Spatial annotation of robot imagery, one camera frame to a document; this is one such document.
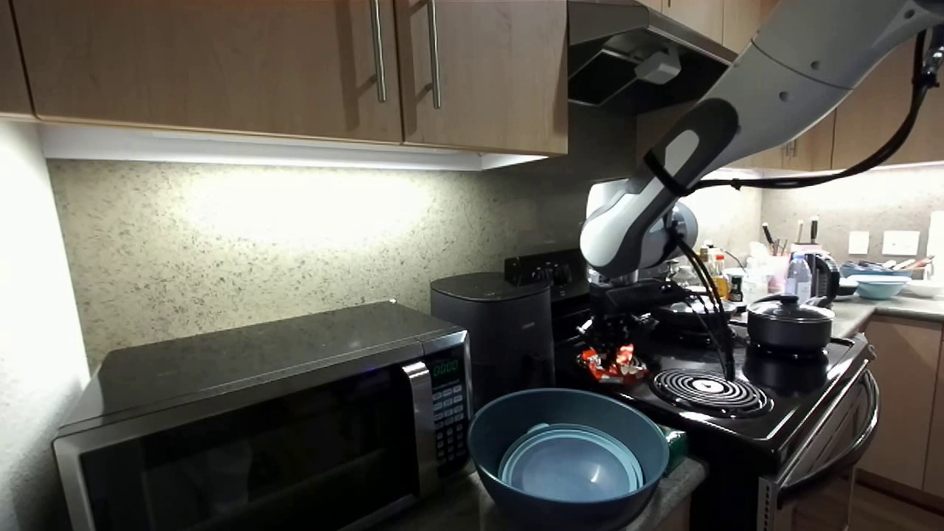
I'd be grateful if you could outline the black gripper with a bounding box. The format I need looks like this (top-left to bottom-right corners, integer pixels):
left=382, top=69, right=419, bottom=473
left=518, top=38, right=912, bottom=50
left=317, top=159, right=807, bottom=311
left=587, top=282, right=688, bottom=347

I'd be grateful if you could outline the red snack bag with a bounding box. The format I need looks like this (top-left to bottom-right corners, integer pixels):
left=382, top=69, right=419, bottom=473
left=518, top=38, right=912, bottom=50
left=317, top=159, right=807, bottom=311
left=578, top=347, right=649, bottom=386

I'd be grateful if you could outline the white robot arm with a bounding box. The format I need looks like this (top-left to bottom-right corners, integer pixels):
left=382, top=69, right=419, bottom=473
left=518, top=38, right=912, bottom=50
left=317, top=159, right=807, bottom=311
left=578, top=0, right=944, bottom=316

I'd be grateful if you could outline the large blue bowl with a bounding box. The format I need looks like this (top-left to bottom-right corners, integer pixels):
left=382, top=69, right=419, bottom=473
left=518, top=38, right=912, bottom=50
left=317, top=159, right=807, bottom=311
left=468, top=386, right=670, bottom=531

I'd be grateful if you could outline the black cooking pot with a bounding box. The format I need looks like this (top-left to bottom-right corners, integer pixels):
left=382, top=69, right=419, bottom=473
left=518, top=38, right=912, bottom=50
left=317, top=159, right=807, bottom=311
left=745, top=295, right=832, bottom=355

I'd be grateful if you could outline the electric kettle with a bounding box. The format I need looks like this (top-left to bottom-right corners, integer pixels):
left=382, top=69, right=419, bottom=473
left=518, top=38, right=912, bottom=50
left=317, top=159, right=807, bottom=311
left=785, top=249, right=839, bottom=307

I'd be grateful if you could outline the black electric stove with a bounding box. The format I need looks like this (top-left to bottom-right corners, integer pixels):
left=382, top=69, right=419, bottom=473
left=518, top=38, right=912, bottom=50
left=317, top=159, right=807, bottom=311
left=503, top=249, right=882, bottom=531

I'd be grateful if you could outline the steel range hood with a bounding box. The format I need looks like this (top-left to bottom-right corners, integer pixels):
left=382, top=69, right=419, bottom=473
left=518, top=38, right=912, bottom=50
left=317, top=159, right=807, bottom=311
left=567, top=0, right=738, bottom=112

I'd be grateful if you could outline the light blue dish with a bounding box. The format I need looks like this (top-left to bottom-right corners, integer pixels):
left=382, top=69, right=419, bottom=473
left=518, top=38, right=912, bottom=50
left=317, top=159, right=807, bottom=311
left=856, top=277, right=904, bottom=302

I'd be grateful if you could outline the wooden lower cabinet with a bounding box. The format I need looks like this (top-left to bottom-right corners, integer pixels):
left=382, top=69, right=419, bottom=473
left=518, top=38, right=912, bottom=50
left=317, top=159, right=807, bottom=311
left=860, top=314, right=944, bottom=499

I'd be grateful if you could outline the wooden cabinet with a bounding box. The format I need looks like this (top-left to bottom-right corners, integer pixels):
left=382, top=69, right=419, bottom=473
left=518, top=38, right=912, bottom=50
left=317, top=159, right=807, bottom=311
left=860, top=314, right=944, bottom=499
left=3, top=0, right=570, bottom=158

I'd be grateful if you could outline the wooden upper cabinet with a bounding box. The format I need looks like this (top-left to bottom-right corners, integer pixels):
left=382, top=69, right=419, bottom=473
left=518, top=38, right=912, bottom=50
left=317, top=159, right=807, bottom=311
left=3, top=0, right=570, bottom=158

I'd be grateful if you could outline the black steel microwave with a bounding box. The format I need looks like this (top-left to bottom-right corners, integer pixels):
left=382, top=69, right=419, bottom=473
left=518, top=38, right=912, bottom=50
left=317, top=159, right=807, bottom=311
left=53, top=305, right=468, bottom=531

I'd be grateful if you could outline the silver cabinet handle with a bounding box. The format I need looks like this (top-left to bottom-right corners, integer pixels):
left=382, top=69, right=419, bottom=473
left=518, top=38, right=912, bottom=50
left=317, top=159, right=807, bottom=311
left=425, top=0, right=443, bottom=111
left=369, top=0, right=388, bottom=103

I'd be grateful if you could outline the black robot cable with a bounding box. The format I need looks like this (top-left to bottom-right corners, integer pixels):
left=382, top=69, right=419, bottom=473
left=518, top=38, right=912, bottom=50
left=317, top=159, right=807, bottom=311
left=688, top=27, right=941, bottom=195

